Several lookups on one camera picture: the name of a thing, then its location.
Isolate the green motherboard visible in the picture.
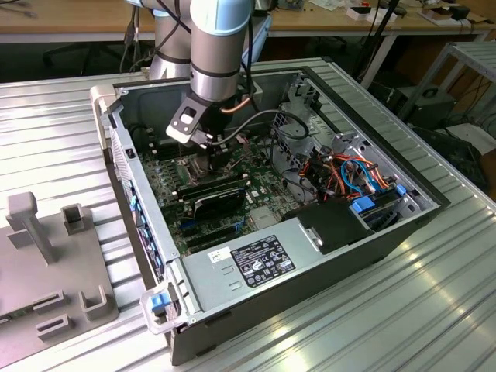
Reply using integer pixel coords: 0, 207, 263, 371
137, 129, 311, 259

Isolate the metal drive cage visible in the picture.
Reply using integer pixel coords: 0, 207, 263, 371
270, 71, 340, 171

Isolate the black graphics card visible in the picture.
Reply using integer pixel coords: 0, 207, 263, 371
192, 184, 248, 222

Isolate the silver chipset heatsink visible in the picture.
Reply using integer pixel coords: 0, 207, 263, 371
250, 207, 279, 230

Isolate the wooden desk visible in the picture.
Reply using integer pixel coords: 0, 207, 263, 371
0, 0, 272, 44
267, 0, 496, 91

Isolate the silver power supply unit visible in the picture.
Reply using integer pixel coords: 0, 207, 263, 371
181, 217, 326, 315

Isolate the blue disk carrier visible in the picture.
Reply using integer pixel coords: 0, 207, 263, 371
347, 195, 402, 233

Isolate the white box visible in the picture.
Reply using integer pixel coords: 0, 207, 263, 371
346, 5, 398, 23

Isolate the blue case release latch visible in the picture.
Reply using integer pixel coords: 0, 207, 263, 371
149, 294, 168, 314

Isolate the grey open PC case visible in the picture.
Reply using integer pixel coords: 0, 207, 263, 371
89, 65, 453, 367

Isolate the black equipment box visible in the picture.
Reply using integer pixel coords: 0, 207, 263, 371
394, 85, 458, 131

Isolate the grey parts rack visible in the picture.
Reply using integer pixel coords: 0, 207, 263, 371
0, 191, 119, 342

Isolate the brown cardboard box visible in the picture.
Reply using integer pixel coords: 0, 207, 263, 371
417, 5, 460, 25

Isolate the metal slat shelf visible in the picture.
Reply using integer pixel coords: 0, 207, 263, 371
398, 40, 496, 129

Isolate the copper coloured hose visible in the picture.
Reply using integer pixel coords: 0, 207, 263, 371
219, 96, 253, 116

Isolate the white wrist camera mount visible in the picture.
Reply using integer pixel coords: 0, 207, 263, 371
165, 95, 212, 147

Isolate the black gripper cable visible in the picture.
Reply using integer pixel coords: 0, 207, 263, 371
208, 109, 311, 150

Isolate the orange red wire bundle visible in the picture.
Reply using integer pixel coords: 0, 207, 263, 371
298, 149, 400, 202

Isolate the blue wire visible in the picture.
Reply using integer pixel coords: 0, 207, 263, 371
339, 157, 380, 195

